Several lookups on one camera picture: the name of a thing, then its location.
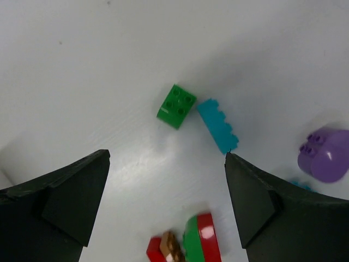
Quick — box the green red rounded lego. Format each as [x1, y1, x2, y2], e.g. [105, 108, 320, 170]
[183, 212, 222, 262]

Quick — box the purple rounded lego brick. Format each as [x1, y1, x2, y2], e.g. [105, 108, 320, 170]
[297, 127, 348, 183]

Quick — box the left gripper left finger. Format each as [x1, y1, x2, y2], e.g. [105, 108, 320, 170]
[1, 150, 110, 261]

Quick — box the teal long lego brick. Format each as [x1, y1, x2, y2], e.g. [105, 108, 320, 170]
[196, 99, 239, 154]

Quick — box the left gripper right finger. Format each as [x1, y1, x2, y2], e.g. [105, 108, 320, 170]
[225, 153, 348, 261]

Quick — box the teal rounded lego brick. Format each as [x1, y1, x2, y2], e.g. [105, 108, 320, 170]
[289, 179, 316, 192]

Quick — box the green square lego brick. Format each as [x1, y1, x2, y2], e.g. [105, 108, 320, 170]
[157, 85, 197, 129]

